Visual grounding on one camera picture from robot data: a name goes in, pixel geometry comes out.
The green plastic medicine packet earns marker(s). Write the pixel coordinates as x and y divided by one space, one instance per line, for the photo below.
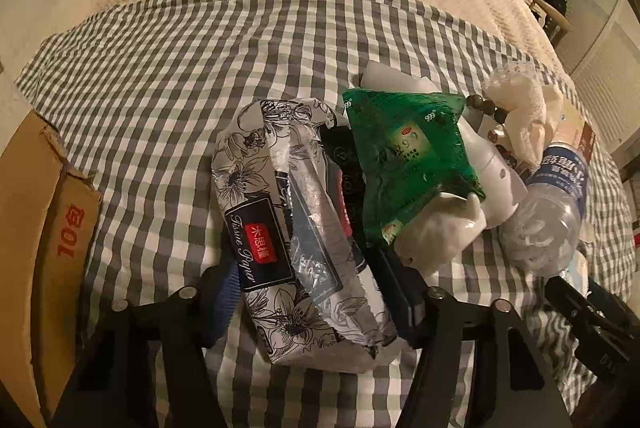
400 143

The wooden chair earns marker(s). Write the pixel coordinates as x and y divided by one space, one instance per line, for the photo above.
547 20

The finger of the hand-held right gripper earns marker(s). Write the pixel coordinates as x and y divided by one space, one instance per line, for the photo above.
570 300

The grey checked cloth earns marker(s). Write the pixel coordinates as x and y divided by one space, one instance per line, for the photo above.
175 73

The floral tissue pack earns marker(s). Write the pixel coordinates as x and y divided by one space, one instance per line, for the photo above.
260 168

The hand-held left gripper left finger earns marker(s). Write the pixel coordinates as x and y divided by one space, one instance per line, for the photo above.
226 303

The white louvered doors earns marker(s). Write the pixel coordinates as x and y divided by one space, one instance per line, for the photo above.
605 58

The small white bottle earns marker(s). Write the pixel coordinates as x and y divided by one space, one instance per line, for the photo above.
440 230

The clear plastic water bottle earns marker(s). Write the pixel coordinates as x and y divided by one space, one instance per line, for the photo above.
545 218

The cream and maroon medicine box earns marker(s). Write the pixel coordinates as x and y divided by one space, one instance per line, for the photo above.
578 128

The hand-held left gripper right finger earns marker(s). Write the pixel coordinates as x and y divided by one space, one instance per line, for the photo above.
402 308

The black pouch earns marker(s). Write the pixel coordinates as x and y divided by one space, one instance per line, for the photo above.
345 163

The cardboard box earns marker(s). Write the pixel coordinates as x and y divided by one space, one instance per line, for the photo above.
30 218

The white spray bottle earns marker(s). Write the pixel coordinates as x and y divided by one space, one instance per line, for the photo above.
492 173

